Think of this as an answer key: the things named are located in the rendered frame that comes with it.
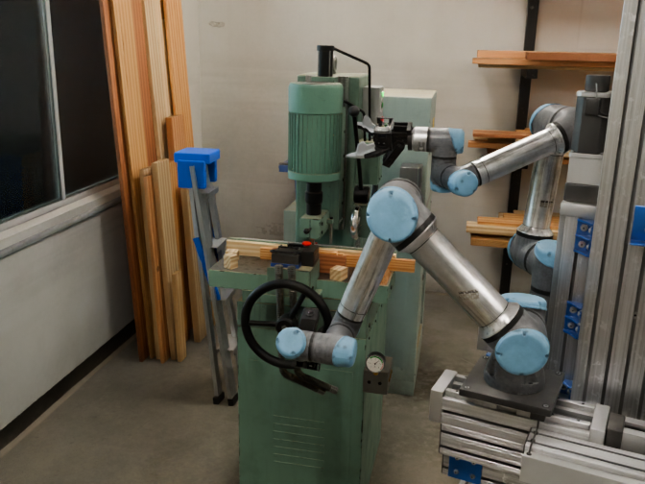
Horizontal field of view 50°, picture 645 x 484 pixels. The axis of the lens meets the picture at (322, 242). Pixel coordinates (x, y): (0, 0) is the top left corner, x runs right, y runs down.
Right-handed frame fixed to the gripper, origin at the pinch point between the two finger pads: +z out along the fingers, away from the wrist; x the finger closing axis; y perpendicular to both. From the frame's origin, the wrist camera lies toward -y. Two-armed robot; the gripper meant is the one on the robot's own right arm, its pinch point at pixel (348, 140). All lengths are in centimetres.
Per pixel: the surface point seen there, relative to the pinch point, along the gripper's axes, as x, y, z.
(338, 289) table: 34.4, -32.3, 0.5
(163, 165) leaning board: -65, -85, 111
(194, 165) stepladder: -35, -53, 77
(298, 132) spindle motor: -0.9, 1.9, 16.1
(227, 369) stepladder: 19, -128, 64
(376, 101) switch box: -33.3, -12.0, -3.5
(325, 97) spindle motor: -7.5, 10.8, 7.7
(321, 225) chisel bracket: 14.1, -25.4, 9.2
